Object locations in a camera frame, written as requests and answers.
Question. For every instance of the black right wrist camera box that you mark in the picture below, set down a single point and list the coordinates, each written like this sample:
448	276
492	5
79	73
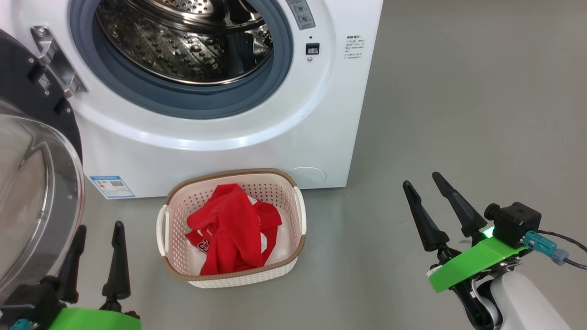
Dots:
516	224

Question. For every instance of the blue energy label sticker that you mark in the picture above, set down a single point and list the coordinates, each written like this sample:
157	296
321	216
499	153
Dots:
112	187

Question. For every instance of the round white filter cover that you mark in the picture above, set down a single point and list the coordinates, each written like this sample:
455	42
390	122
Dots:
307	176

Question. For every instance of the white washing machine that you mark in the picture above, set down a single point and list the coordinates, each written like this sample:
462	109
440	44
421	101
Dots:
275	146

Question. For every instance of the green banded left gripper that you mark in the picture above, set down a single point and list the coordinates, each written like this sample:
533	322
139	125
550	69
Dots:
91	321

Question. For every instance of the cream brown-rimmed laundry basket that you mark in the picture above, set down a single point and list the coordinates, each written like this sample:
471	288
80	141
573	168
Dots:
179	229

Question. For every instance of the metal door hinge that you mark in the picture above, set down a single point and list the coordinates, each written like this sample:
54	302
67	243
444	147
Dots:
57	64

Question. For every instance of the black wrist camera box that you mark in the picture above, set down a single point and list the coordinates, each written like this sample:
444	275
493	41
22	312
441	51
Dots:
516	224
32	302

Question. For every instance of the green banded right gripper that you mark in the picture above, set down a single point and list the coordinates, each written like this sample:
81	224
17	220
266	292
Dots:
472	261

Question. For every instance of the red elastic-waist shorts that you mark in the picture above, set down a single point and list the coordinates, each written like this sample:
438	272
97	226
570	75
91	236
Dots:
234	229

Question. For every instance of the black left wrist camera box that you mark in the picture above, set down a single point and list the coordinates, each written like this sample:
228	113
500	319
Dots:
32	302

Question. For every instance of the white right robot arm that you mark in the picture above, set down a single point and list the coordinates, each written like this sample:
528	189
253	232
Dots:
523	307

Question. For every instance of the black round glass washer door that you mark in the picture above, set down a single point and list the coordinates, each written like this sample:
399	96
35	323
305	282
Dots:
32	192

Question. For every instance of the printed text label on washer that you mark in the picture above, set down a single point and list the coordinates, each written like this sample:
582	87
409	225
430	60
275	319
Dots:
355	47

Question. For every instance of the grey rubber door gasket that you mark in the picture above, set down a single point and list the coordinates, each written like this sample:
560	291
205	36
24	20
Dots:
192	103

